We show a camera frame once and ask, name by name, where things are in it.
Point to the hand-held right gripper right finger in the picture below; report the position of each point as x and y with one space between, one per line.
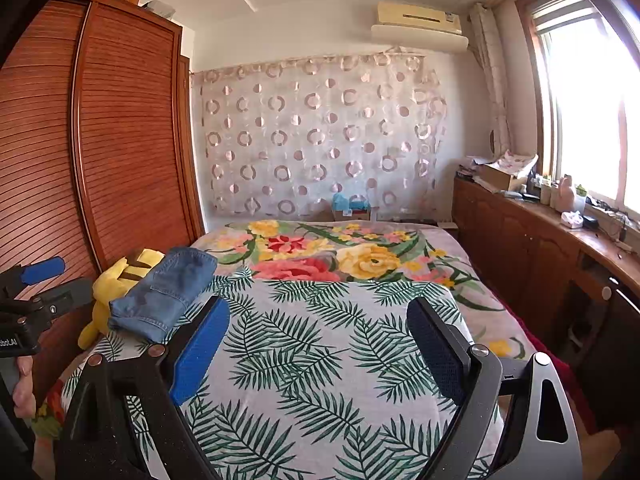
435 350

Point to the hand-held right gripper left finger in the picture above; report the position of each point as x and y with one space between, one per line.
200 350

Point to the yellow plush toy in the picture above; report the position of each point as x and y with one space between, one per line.
112 280

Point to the circle patterned sheer curtain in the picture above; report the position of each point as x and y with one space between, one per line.
320 130

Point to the open cardboard box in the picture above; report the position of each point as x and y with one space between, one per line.
500 177

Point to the wooden framed window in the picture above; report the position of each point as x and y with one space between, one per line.
590 100

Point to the floral pillow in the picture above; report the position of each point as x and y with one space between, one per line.
370 260

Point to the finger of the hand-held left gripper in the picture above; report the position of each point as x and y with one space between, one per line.
65 302
42 270

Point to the tied window drape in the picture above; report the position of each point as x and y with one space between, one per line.
492 75

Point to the blue denim pants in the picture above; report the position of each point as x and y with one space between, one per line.
160 290

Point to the cream wall air conditioner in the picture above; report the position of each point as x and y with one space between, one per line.
420 25

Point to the floral printed paper bag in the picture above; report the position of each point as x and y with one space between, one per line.
517 162

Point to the person's left hand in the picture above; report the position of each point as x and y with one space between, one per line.
25 390

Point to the teal cloth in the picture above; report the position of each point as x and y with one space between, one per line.
347 201

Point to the long wooden cabinet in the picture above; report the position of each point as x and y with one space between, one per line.
525 250

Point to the dark red cloth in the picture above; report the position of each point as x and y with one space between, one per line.
555 380

